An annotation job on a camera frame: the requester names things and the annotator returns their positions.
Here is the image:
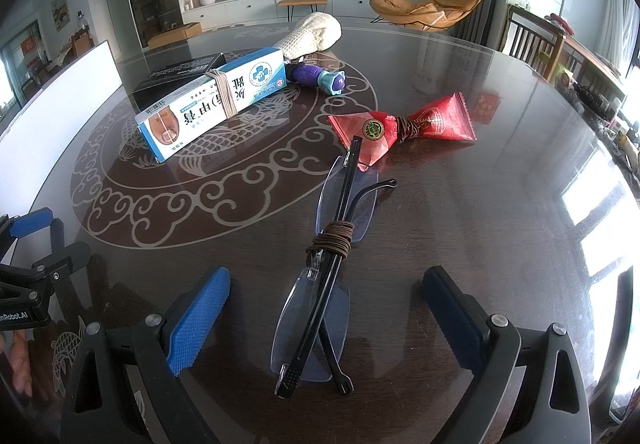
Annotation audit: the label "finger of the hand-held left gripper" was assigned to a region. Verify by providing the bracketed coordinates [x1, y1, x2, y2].
[31, 241, 92, 282]
[0, 207, 66, 265]

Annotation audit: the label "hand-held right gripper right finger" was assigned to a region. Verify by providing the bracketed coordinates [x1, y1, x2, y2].
[422, 265, 593, 444]

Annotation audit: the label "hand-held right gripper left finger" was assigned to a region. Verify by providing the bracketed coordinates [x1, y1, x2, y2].
[60, 265, 232, 444]

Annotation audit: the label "rimless eyeglasses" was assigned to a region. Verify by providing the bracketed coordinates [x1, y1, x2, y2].
[270, 135, 398, 399]

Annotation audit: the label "dark patterned glass desktop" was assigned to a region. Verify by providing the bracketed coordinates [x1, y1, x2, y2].
[0, 22, 637, 444]

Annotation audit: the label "person's left hand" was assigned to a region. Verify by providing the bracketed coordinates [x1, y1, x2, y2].
[9, 328, 35, 397]

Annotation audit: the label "white board panel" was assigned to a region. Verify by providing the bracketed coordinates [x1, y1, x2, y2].
[0, 40, 123, 165]

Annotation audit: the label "brown rubber band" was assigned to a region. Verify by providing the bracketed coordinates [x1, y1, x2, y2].
[306, 221, 355, 256]
[395, 117, 417, 143]

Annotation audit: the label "blue white carton box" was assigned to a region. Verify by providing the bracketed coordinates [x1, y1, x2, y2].
[136, 47, 288, 163]

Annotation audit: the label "red foil packet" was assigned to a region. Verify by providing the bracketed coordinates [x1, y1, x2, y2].
[327, 93, 477, 170]

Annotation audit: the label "black cardboard box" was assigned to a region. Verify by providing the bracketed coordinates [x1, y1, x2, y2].
[132, 53, 226, 108]

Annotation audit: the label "tan rubber band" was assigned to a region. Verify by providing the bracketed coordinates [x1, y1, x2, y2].
[207, 69, 239, 118]

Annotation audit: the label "brown cardboard box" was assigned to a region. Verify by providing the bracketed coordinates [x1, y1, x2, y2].
[148, 22, 202, 50]

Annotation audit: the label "purple toy with teal cap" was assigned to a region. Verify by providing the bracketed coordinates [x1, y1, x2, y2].
[286, 62, 347, 96]

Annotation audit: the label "wooden dining chair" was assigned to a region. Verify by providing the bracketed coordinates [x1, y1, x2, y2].
[501, 4, 566, 80]

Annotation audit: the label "white TV cabinet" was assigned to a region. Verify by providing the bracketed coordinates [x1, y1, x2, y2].
[181, 0, 396, 30]

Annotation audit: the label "cream knitted cloth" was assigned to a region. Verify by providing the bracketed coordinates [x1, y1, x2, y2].
[274, 12, 342, 62]

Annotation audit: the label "orange lounge chair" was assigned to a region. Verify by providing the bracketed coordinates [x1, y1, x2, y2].
[370, 0, 485, 32]

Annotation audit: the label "wooden bench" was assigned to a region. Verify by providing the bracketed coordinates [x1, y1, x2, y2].
[276, 0, 328, 20]

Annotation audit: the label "framed wall painting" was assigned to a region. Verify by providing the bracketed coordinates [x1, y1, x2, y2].
[51, 0, 70, 30]

